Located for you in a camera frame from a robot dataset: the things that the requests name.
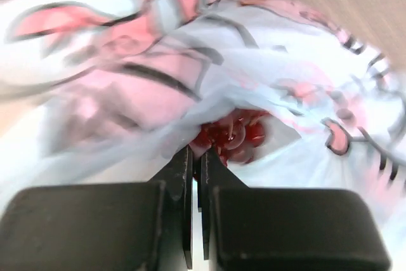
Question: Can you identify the light blue printed plastic bag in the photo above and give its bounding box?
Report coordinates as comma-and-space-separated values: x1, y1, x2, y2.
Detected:
0, 0, 406, 246

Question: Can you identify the fake dark purple grape bunch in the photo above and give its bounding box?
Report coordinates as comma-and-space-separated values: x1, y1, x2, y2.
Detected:
189, 109, 272, 166

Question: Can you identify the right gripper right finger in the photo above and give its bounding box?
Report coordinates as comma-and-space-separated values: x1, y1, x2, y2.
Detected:
199, 150, 391, 270

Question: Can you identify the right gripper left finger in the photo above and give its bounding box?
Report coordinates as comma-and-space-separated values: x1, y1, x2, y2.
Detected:
1, 148, 193, 271

